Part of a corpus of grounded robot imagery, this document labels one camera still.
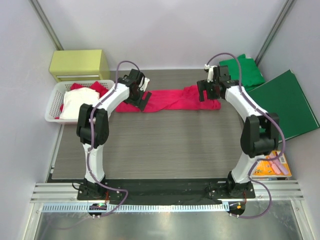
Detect green binder folder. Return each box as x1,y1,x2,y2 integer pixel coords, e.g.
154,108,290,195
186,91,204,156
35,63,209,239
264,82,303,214
248,70,320,140

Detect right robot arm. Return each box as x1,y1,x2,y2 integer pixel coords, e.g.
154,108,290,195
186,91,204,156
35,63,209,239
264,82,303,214
197,64,279,198

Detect right corner aluminium post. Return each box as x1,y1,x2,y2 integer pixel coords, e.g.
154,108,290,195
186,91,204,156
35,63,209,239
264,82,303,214
254,0,297,66

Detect pink red t-shirt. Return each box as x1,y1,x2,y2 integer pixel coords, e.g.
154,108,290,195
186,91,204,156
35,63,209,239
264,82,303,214
115,84,222,114

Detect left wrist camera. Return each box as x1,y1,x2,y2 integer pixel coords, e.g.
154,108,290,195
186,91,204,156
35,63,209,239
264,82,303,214
138,77,150,92

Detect left corner aluminium post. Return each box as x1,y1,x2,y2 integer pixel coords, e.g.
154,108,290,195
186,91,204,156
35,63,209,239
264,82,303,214
29,0,64,51

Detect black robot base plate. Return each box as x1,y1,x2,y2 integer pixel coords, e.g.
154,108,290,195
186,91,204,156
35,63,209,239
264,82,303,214
77,178,256,206

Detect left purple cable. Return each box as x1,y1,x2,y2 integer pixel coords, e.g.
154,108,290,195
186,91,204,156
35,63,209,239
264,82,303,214
86,60,130,217

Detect slotted cable duct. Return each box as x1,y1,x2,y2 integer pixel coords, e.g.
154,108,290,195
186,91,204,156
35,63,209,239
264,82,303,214
42,202,229,214

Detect yellow-green box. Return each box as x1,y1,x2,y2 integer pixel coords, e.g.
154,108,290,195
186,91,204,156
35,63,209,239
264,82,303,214
49,49,110,82

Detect aluminium frame rail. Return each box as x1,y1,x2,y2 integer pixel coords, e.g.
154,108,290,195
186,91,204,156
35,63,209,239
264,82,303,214
30,180,304,203

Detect red t-shirt in basket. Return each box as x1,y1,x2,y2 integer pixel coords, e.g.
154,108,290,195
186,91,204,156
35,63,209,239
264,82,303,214
58,81,111,119

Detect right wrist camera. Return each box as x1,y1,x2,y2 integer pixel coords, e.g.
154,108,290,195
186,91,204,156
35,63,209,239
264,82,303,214
204,63,218,83

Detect purple cable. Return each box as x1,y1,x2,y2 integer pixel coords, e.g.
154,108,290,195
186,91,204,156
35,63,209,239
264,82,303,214
86,60,130,217
206,52,287,221

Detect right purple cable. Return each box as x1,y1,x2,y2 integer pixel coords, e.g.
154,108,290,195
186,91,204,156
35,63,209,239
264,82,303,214
206,52,287,221

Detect white plastic laundry basket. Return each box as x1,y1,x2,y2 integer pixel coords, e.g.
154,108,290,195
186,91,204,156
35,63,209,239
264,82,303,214
44,79,114,125

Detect folded green t-shirt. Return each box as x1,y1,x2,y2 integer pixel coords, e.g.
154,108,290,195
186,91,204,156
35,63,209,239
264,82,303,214
219,54,266,92

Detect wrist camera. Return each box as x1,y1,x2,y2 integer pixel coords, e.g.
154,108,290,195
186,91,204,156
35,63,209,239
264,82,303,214
204,63,218,83
138,77,150,92

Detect corner aluminium post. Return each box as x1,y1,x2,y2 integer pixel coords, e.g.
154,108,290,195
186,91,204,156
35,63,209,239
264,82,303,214
254,0,297,66
29,0,64,51

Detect pink highlighter pens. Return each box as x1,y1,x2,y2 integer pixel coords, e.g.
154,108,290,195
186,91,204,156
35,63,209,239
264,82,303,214
268,155,292,177

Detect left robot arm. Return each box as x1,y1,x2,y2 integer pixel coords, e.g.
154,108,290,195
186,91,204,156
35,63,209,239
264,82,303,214
76,69,152,200

